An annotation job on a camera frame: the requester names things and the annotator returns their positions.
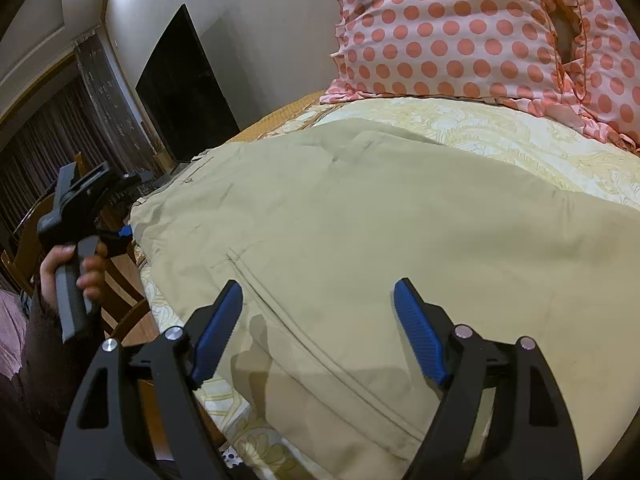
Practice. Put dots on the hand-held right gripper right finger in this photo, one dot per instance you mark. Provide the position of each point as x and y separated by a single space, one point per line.
419 330

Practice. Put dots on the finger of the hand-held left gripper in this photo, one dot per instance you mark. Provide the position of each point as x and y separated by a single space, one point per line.
121 235

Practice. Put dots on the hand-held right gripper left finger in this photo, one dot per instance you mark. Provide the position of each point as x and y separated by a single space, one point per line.
218 330

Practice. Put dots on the beige pants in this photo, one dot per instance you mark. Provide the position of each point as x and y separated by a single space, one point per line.
360 240

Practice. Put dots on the person's left forearm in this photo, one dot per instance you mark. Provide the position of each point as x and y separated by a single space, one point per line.
42 360

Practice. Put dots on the person's left hand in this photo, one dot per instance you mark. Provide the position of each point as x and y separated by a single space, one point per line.
85 272

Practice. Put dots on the wooden chair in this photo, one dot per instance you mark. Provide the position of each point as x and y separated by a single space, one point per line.
120 305

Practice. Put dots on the dark curtain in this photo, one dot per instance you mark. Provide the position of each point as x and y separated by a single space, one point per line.
50 135

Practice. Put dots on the black television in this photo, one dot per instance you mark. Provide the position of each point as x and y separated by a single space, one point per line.
185 95

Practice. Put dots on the orange mattress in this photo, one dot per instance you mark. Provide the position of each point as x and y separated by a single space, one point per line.
280 115

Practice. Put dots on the yellow floral bed sheet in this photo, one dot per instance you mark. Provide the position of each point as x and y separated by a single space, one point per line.
525 145

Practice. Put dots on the pink polka dot pillow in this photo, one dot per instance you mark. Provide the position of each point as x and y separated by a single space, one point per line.
607 50
445 30

